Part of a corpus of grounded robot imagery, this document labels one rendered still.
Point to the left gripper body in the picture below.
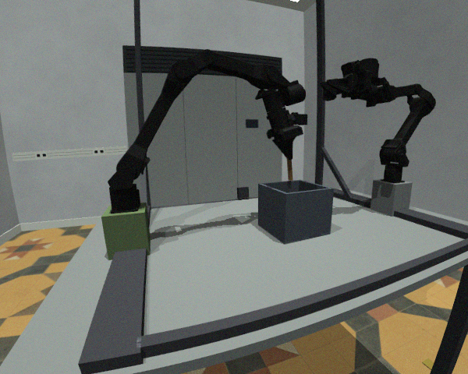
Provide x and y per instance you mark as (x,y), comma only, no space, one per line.
(356,94)

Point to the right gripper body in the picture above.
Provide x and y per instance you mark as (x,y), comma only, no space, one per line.
(278,120)

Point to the brown cylindrical peg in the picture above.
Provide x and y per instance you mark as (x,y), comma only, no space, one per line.
(290,174)

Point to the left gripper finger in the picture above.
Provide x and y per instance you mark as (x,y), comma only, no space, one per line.
(331,91)
(344,85)

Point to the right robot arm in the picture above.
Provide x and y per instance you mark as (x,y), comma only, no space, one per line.
(124,195)

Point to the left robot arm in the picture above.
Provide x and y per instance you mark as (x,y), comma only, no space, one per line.
(393,150)

